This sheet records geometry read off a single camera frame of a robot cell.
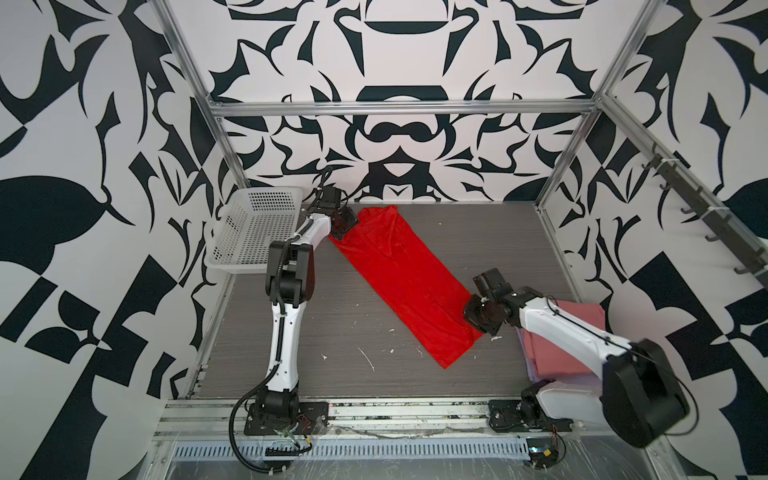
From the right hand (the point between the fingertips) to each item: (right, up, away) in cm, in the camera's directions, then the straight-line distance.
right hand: (463, 315), depth 86 cm
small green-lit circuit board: (+15, -28, -15) cm, 35 cm away
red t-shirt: (-9, +3, +9) cm, 13 cm away
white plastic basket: (-74, +28, +28) cm, 84 cm away
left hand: (-33, +30, +22) cm, 50 cm away
